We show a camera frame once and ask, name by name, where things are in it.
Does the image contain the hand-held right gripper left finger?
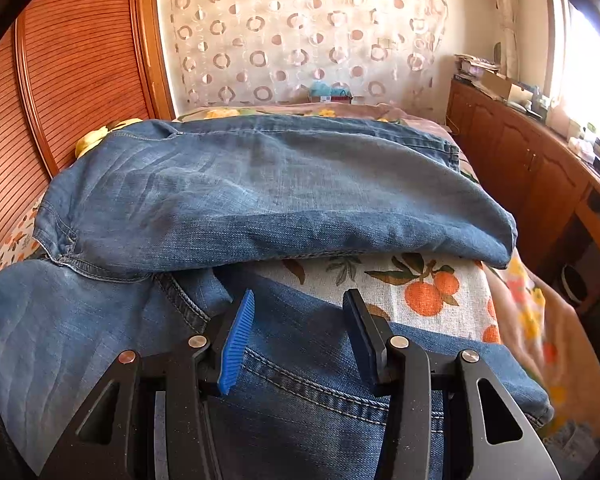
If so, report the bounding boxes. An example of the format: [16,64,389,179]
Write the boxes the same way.
[39,289,257,480]

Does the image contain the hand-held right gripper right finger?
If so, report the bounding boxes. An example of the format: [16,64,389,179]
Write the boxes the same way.
[342,288,563,480]

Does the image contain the blue denim pants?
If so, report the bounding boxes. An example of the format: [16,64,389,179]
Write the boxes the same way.
[0,115,553,480]

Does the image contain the orange fruit print bed sheet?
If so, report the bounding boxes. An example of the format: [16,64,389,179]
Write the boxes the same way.
[0,195,503,346]

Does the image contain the pink floral blanket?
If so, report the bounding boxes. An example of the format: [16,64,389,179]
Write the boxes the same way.
[180,102,600,436]

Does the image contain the round grey container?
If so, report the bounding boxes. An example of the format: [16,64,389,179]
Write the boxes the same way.
[560,262,588,306]

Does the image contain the wooden cabinet counter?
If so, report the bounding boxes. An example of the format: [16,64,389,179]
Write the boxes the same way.
[447,80,600,321]

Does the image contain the yellow plush toy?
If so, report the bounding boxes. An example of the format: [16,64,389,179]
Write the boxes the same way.
[75,119,143,158]

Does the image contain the open cardboard box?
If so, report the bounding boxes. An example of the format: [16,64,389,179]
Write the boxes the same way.
[480,70,531,103]

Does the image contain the sheer circle pattern curtain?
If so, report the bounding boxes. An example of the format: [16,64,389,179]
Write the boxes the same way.
[157,0,451,111]

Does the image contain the wooden slatted wardrobe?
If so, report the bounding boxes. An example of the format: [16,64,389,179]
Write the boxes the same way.
[0,0,176,273]

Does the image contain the beige window curtain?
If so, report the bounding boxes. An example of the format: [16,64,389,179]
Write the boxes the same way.
[480,0,523,81]

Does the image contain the window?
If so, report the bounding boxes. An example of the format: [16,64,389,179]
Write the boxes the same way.
[545,0,600,131]

